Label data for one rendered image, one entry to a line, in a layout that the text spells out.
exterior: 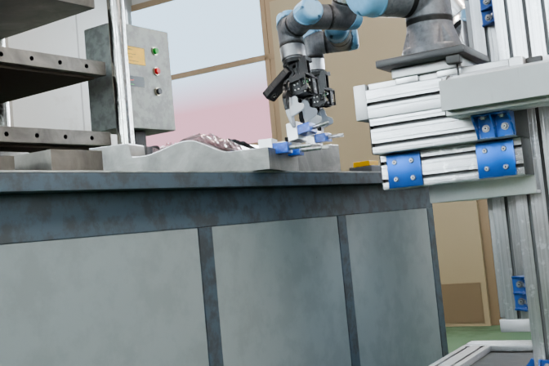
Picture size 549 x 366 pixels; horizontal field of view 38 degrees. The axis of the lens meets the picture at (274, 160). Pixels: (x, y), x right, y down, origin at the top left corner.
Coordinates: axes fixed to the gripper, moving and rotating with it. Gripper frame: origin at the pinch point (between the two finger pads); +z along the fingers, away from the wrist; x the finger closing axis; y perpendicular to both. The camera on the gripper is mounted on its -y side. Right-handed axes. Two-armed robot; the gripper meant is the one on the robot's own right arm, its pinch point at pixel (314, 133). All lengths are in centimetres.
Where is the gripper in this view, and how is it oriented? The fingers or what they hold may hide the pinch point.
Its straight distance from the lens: 267.3
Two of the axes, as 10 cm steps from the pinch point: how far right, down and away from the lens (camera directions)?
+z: 1.0, 9.9, -0.8
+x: 5.7, 0.1, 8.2
